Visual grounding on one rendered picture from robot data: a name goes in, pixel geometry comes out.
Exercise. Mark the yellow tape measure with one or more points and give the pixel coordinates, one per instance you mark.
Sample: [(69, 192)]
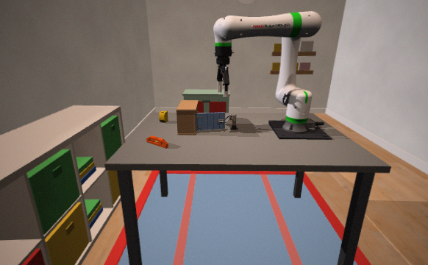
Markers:
[(163, 116)]

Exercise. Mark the orange torpedo level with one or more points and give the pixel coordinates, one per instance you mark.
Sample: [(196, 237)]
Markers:
[(157, 141)]

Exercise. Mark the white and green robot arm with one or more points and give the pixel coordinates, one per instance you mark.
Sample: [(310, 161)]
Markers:
[(291, 26)]

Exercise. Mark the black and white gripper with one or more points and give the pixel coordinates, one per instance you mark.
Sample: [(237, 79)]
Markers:
[(223, 73)]

